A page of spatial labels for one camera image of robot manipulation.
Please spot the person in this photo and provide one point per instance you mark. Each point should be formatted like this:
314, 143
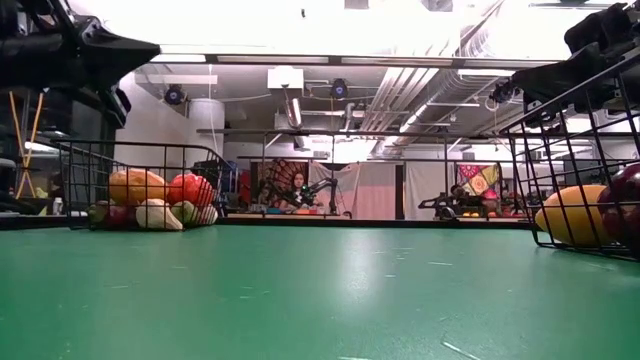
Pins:
298, 192

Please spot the red bell pepper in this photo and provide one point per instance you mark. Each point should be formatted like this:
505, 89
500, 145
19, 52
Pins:
187, 189

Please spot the thin yellow rod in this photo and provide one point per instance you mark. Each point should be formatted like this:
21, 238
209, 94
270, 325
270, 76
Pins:
23, 175
15, 115

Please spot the long ceiling light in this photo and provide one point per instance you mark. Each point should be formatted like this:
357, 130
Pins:
272, 59
182, 58

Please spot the black ceiling camera cluster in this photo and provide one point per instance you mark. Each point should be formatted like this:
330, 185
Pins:
500, 92

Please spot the background black robot arm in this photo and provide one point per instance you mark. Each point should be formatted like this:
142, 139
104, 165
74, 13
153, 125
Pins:
435, 202

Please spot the black metal rack frame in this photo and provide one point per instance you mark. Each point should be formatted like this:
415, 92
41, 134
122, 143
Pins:
350, 133

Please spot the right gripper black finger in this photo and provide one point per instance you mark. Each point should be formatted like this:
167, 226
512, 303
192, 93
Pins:
540, 110
560, 75

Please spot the mandala wall tapestry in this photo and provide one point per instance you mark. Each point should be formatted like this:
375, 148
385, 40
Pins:
277, 172

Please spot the grey ceiling vent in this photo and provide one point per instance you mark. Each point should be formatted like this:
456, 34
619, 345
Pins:
356, 4

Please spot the orange pumpkin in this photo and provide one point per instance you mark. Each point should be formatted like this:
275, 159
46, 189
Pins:
135, 186

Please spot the white bottle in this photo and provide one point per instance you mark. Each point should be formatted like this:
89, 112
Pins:
57, 206

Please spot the colourful patchwork quilt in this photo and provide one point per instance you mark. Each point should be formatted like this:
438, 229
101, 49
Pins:
477, 177

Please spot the white ceiling box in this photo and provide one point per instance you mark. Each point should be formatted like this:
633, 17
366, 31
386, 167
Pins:
285, 78

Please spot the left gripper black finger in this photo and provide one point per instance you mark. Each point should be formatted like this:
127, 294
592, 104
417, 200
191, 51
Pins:
115, 55

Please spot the red apple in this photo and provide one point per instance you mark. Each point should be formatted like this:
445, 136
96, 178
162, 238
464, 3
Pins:
617, 222

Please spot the black metal table frame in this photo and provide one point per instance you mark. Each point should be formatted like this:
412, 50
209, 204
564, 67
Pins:
350, 221

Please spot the yellow-orange mango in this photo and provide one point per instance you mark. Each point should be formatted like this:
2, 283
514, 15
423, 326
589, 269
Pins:
570, 215

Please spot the white curtain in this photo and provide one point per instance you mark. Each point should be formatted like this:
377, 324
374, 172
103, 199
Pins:
427, 185
372, 192

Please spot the blue-lit ceiling device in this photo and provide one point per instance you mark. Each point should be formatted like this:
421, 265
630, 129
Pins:
338, 88
174, 94

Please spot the green table mat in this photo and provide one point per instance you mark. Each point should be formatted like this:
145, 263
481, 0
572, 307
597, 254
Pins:
300, 300

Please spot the white garlic bulb with stem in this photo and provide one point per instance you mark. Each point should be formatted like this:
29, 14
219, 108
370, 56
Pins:
156, 217

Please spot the white round column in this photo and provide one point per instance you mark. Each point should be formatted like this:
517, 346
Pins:
206, 125

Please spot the silver ceiling duct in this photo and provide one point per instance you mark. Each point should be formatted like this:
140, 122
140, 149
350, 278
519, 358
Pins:
390, 100

